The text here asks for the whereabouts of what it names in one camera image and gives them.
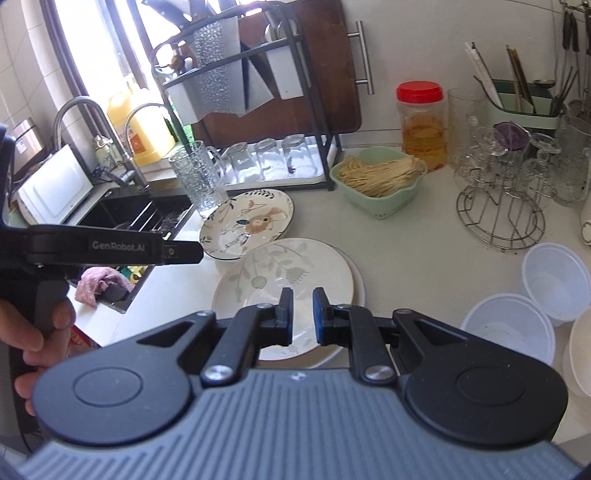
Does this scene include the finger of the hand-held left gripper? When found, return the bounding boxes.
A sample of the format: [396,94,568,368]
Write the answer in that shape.
[161,240,204,267]

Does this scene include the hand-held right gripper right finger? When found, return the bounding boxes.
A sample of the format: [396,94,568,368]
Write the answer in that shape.
[312,287,462,385]

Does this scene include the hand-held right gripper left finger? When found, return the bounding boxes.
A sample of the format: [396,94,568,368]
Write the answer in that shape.
[137,287,294,387]

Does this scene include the white leaf-print plate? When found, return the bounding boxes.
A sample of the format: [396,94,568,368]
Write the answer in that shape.
[212,237,356,361]

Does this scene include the floral duck-print plate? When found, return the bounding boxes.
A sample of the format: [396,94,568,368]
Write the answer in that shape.
[199,189,295,260]

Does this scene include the white ceramic bowl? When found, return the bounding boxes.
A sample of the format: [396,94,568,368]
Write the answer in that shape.
[562,308,591,398]

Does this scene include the person's left hand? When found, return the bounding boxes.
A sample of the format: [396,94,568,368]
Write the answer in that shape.
[0,295,77,416]

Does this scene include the pink dish cloth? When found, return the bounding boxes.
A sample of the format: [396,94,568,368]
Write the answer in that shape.
[75,266,134,308]

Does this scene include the black kitchen sink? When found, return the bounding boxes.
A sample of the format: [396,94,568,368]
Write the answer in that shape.
[74,190,195,315]

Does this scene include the plain white plate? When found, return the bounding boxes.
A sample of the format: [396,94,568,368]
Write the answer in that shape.
[295,249,366,370]

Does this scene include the textured glass mug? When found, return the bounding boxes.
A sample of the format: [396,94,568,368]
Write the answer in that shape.
[168,140,230,219]

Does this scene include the white plastic board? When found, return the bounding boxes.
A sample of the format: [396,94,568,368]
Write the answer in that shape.
[17,144,94,223]

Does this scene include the red packet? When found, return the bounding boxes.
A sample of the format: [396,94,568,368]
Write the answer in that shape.
[68,325,101,350]

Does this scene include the clear drinking glass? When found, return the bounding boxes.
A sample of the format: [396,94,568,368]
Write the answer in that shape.
[281,134,319,178]
[206,147,228,183]
[254,138,284,180]
[226,142,257,183]

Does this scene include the small glass bottle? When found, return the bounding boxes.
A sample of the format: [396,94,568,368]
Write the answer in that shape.
[93,135,116,168]

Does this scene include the yellow oil bottle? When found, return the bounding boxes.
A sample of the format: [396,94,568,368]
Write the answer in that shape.
[106,74,177,168]

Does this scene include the steel canister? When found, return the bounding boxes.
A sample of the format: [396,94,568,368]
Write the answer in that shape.
[9,117,47,183]

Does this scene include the green plastic basket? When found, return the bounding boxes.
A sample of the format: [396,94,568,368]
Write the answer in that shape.
[329,146,428,220]

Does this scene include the steel gooseneck faucet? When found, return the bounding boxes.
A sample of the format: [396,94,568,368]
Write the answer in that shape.
[52,96,139,188]
[124,102,185,192]

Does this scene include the dry noodles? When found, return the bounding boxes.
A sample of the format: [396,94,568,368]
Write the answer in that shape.
[338,154,428,198]

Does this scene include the black metal dish rack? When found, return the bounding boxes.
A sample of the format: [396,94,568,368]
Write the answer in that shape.
[151,0,340,192]

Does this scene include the translucent plastic bowl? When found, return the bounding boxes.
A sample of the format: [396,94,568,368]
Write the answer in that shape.
[461,293,557,380]
[523,242,591,327]

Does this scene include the silver textured sheet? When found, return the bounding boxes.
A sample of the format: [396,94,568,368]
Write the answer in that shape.
[191,18,245,116]

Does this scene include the white utensil caddy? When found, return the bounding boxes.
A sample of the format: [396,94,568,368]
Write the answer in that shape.
[265,39,306,101]

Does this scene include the red-lidded plastic jar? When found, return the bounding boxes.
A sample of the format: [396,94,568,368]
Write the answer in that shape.
[396,81,448,172]

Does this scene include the brown wooden cutting board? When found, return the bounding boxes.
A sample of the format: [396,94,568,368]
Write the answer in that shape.
[198,0,364,146]

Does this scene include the tall clear glass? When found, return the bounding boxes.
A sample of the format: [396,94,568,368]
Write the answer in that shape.
[446,88,489,168]

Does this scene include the group of clear glass cups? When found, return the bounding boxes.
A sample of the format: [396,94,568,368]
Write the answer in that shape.
[455,124,563,208]

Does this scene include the purple cup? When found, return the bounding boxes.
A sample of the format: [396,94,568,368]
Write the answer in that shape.
[492,121,532,153]

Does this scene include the bundle of pale chopsticks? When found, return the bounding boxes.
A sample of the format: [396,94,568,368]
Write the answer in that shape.
[464,41,504,109]

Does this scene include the green utensil holder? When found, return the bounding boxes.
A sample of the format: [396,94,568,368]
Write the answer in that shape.
[480,78,563,136]

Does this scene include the bundle of brown chopsticks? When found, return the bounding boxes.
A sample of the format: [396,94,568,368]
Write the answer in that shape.
[505,45,536,114]

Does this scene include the dark utensils bundle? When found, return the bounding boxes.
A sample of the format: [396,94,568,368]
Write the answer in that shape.
[551,67,580,116]

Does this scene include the hanging black utensils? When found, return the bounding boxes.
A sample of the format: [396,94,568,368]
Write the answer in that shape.
[561,8,581,52]

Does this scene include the metal bar handle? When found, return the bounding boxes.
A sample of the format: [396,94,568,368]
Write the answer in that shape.
[346,20,375,96]

